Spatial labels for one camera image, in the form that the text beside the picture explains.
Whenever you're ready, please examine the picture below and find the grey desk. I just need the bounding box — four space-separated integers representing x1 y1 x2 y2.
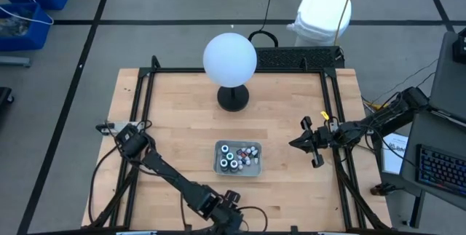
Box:
400 107 466 212

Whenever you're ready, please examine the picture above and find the white paper sheet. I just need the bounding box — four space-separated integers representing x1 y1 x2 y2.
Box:
381 132 411 176

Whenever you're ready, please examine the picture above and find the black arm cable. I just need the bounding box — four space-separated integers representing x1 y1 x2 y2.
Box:
236 205 269 233
87 143 121 225

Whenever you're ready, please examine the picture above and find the black floor cable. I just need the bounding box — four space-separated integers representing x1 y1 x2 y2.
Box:
248 0 298 49

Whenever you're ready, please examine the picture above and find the black mesh computer case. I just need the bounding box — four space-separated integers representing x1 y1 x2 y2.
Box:
253 45 345 71

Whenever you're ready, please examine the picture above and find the white globe table lamp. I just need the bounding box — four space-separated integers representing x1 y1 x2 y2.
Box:
202 32 258 113

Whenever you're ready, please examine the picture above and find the black box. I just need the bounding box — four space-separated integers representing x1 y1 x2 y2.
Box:
452 27 466 65

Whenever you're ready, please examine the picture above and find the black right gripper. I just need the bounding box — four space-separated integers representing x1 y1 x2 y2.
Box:
288 115 335 169

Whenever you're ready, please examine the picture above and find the black aluminium table frame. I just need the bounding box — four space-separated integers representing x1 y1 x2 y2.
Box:
82 55 394 235

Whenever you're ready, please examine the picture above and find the black backlit keyboard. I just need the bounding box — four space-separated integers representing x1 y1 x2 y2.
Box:
416 143 466 196

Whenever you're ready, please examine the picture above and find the white bagged trash bin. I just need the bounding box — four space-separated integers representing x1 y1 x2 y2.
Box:
286 0 353 48

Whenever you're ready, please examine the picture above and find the grey plastic caddy bin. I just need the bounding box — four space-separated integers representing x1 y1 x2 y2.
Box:
213 139 264 178

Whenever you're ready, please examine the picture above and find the yellow cable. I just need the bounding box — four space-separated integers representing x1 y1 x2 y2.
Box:
333 0 360 47

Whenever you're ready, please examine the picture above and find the silver mounting plate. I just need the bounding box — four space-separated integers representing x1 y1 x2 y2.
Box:
103 120 141 134

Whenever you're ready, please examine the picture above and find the grey laptop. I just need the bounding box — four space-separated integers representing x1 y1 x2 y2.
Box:
428 30 466 122

